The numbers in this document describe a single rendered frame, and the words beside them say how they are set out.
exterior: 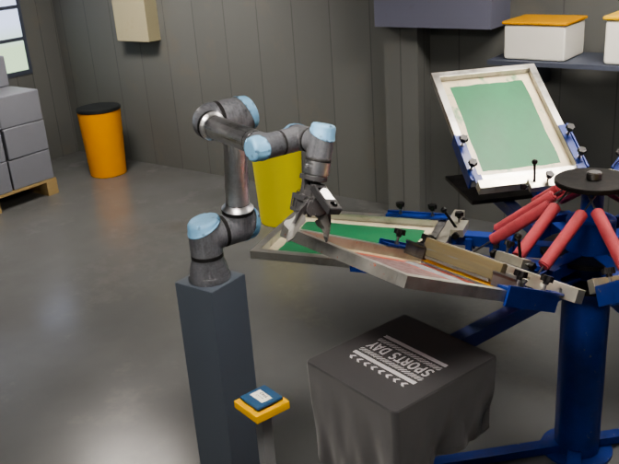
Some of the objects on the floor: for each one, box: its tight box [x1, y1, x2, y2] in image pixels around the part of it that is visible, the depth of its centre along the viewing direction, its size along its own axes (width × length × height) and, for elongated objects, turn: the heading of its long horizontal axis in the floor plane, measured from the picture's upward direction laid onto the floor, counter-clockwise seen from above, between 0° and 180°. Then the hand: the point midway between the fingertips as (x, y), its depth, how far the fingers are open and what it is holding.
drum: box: [252, 151, 302, 227], centre depth 672 cm, size 44×42×67 cm
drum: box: [76, 102, 127, 179], centre depth 839 cm, size 45×45×71 cm
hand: (309, 243), depth 237 cm, fingers open, 14 cm apart
